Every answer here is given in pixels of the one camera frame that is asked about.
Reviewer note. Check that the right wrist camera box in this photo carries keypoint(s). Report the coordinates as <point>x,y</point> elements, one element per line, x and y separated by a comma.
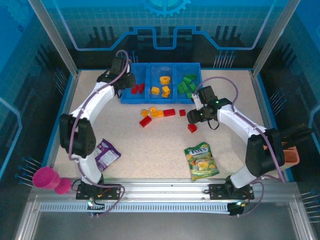
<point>196,101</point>

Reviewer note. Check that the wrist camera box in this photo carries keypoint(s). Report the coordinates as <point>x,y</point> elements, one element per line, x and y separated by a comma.
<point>196,101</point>
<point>128,68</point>

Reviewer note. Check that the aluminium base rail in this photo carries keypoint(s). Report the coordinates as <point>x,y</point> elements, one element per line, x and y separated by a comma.
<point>162,190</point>

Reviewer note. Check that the aluminium frame post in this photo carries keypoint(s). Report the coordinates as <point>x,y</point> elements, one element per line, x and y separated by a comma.
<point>271,42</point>
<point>60,42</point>

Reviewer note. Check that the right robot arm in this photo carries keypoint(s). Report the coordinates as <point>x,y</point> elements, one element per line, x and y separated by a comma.
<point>237,120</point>

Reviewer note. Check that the orange-yellow lego brick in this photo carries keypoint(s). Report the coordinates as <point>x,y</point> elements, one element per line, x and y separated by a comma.
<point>144,112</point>
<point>158,114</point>

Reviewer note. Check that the black LED controller box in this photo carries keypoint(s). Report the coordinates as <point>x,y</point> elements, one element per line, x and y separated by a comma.
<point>96,208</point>
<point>236,208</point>

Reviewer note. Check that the magenta foam dumbbell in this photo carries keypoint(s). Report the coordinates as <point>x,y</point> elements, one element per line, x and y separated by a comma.
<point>46,178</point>

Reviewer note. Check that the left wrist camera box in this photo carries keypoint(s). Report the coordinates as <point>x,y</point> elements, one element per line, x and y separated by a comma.
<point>128,68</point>

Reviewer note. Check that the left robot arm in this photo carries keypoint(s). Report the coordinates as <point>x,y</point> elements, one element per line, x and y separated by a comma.
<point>100,100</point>

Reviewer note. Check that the long red lego brick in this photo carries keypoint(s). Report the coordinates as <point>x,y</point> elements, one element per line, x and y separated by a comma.
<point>169,112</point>

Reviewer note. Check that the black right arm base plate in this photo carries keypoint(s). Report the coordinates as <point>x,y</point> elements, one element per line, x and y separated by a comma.
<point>215,192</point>

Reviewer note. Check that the blue three-compartment plastic bin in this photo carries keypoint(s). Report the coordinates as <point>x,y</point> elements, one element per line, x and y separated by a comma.
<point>140,100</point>

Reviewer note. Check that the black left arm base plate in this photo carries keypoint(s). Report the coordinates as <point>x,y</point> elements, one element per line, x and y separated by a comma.
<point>82,193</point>

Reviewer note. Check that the purple snack bag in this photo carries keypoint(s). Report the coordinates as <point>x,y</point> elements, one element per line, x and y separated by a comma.
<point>107,155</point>

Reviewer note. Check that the green Fox's candy bag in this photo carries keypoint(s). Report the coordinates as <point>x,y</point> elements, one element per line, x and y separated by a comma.
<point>200,160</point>

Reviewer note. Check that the yellow lego brick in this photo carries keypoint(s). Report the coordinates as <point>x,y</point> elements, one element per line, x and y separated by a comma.
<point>153,110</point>
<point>166,95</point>
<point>165,80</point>
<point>165,89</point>
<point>155,90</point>

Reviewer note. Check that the small red lego brick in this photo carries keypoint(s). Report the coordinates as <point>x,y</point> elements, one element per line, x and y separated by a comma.
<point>182,112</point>

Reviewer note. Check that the beige and orange knife block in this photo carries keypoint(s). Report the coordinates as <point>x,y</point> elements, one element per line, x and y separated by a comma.
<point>292,156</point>

